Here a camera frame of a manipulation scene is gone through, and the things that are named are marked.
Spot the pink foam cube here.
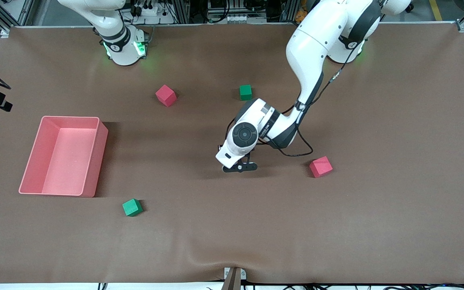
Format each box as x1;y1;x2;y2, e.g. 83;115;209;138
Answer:
309;156;333;178
155;85;177;108

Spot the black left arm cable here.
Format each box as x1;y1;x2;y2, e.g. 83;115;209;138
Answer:
262;38;355;157

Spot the long white power strip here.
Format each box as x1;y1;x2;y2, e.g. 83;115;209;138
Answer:
208;14;267;24

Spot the aluminium frame post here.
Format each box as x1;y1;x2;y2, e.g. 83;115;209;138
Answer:
282;0;297;22
177;0;191;24

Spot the white power strip with plugs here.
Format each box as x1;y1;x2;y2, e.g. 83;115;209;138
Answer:
129;0;176;25

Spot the pink plastic tray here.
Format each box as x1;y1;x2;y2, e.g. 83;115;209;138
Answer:
19;116;109;198

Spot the metal table edge bracket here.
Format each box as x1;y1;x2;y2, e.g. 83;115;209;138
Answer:
224;267;247;290

